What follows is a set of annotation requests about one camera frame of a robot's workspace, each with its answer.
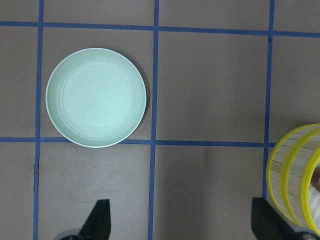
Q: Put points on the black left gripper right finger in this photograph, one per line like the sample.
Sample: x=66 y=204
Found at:
x=266 y=223

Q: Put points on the dark brown bun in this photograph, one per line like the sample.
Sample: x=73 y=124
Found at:
x=315 y=179

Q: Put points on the light green plate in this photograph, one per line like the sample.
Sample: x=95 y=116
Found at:
x=95 y=97

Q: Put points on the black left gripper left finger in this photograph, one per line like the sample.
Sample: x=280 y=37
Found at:
x=98 y=224

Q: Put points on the yellow steamer basket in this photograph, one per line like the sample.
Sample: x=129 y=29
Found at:
x=300 y=180
x=276 y=175

